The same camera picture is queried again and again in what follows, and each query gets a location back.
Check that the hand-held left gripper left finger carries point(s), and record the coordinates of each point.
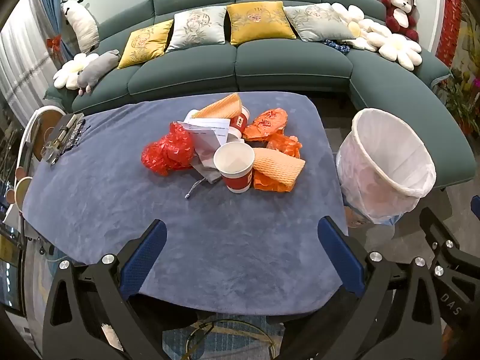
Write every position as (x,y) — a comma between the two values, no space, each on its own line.
(144,258)

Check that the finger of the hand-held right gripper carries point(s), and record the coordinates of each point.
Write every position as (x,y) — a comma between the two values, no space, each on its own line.
(435,228)

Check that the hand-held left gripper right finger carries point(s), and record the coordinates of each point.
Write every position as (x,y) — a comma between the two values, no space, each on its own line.
(341,258)

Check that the trash bin with white liner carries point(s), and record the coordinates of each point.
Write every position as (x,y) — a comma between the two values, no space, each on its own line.
(390,161)

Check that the yellow ridged foam wrap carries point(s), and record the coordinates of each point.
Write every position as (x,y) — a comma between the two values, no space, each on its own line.
(277,165)
(221,108)

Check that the orange wrapper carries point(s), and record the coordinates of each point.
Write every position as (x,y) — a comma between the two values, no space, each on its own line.
(268,123)
(268,184)
(285,144)

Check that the white printed paper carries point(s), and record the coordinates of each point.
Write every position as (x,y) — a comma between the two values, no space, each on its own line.
(206,131)

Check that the blue-grey table cloth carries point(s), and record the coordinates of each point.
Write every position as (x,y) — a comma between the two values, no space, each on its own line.
(112,202)

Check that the red plastic bag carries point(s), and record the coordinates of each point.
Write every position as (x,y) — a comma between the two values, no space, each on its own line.
(168,150)

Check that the red and white paper cup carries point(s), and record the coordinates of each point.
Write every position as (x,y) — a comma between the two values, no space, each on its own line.
(234,168)
(240,120)

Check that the potted flowering plants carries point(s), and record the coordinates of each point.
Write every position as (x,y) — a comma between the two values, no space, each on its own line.
(463,101)

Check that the black device with metal parts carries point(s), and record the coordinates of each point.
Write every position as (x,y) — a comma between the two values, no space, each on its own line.
(63,137)

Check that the white round side table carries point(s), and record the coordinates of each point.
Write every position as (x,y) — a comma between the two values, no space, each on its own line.
(32,135)

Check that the white flower cushion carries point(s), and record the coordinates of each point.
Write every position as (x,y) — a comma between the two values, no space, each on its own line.
(399,48)
(347,12)
(67,73)
(371,33)

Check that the grey mouse plush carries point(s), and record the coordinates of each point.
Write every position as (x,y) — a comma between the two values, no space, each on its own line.
(97,67)

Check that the green fabric sofa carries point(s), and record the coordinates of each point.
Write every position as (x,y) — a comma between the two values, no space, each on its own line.
(285,60)

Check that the yellow embroidered cushion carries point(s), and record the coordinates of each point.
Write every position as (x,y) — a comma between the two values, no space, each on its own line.
(255,20)
(144,43)

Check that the red monkey plush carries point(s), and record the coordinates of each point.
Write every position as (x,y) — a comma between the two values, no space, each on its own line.
(401,9)

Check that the red curtain bow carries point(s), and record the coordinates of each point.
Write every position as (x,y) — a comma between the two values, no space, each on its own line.
(54,43)

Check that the grey embroidered cushion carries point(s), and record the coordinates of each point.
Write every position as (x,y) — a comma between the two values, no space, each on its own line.
(195,28)
(315,20)

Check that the white sheer curtain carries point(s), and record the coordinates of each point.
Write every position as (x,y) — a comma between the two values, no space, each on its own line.
(22,56)

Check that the white long plush toy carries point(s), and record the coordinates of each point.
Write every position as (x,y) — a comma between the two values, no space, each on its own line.
(80,22)

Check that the red wall decoration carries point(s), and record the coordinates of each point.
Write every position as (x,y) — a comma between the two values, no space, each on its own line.
(452,22)

